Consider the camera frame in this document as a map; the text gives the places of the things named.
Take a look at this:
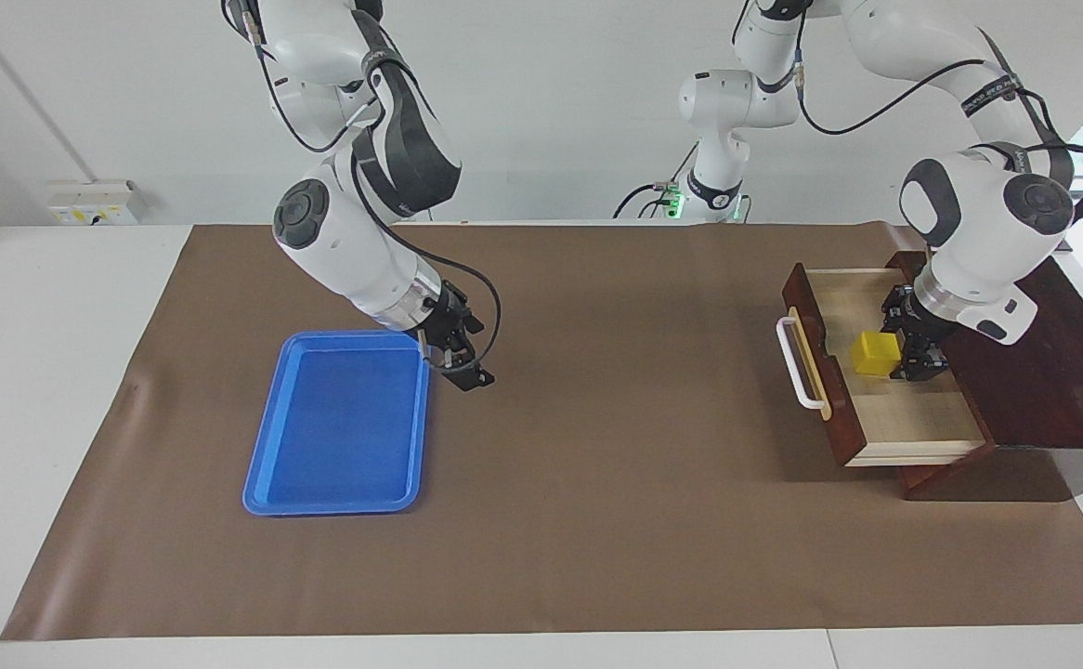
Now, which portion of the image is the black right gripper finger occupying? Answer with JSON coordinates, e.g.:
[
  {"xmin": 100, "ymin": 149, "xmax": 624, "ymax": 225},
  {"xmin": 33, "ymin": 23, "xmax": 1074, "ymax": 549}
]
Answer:
[
  {"xmin": 458, "ymin": 346, "xmax": 496, "ymax": 387},
  {"xmin": 430, "ymin": 351, "xmax": 482, "ymax": 391}
]

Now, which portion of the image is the yellow cube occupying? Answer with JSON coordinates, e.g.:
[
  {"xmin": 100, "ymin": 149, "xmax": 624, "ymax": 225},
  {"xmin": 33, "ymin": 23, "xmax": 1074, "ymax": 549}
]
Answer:
[{"xmin": 851, "ymin": 332, "xmax": 903, "ymax": 377}]

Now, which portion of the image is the wooden drawer with white handle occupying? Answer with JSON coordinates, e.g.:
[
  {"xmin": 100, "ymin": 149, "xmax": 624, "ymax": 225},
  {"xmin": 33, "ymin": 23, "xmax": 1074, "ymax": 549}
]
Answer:
[{"xmin": 776, "ymin": 263, "xmax": 988, "ymax": 467}]

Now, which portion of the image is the dark wooden cabinet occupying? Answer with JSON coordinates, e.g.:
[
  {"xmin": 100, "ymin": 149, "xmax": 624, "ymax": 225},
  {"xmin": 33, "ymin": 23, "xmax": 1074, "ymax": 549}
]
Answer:
[{"xmin": 885, "ymin": 251, "xmax": 1083, "ymax": 503}]

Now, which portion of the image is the blue plastic tray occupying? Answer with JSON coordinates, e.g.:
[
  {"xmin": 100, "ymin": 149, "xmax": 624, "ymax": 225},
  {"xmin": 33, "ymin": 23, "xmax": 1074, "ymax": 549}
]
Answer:
[{"xmin": 242, "ymin": 329, "xmax": 433, "ymax": 518}]

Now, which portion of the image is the brown table mat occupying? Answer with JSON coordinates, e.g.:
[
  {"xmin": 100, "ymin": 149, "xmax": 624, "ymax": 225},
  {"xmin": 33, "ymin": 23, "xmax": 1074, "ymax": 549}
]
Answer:
[{"xmin": 0, "ymin": 221, "xmax": 1083, "ymax": 642}]

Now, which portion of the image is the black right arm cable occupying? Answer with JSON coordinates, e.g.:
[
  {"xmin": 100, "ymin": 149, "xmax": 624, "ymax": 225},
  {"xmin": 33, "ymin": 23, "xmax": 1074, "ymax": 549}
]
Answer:
[{"xmin": 226, "ymin": 0, "xmax": 503, "ymax": 373}]

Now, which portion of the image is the black left arm base cable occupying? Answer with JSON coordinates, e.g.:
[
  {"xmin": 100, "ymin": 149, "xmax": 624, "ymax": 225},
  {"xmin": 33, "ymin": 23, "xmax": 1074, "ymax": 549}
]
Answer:
[{"xmin": 613, "ymin": 139, "xmax": 700, "ymax": 221}]

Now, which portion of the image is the white wall socket strip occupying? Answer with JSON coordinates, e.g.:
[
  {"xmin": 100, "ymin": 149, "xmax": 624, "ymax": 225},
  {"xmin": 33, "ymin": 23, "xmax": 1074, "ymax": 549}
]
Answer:
[{"xmin": 47, "ymin": 179, "xmax": 148, "ymax": 227}]

